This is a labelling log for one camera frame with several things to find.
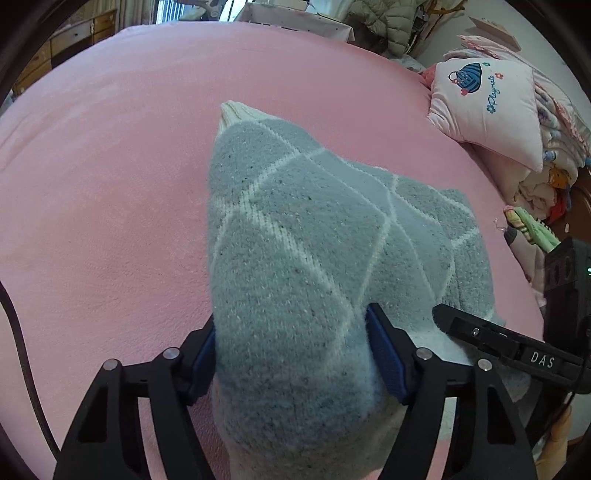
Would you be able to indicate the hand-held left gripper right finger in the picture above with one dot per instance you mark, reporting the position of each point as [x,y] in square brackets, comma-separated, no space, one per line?
[387,364]

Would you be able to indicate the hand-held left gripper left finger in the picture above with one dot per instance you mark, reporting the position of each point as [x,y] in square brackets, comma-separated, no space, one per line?
[203,364]

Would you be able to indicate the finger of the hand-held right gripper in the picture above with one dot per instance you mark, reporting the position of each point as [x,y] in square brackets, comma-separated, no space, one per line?
[503,346]

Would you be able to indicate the grey cream argyle knit sweater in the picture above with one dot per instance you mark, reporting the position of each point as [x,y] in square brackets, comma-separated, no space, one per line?
[314,258]

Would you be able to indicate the person's right hand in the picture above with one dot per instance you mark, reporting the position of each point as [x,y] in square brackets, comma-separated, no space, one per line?
[556,445]

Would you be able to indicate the pile of folded pink bedding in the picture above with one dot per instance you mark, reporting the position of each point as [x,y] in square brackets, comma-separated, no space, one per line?
[554,138]

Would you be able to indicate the pink white printed pillow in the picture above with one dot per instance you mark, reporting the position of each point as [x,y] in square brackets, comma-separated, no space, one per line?
[489,108]

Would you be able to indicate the pink bed sheet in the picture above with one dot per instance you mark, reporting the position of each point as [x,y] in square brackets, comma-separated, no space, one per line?
[101,175]

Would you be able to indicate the beige puffer jacket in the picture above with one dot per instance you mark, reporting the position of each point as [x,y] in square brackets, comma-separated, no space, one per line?
[392,25]

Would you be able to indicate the wooden dresser with drawers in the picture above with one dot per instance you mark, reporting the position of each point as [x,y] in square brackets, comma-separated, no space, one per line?
[60,44]

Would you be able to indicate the white cloth-covered table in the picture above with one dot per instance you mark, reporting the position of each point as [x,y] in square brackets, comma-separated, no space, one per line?
[295,21]

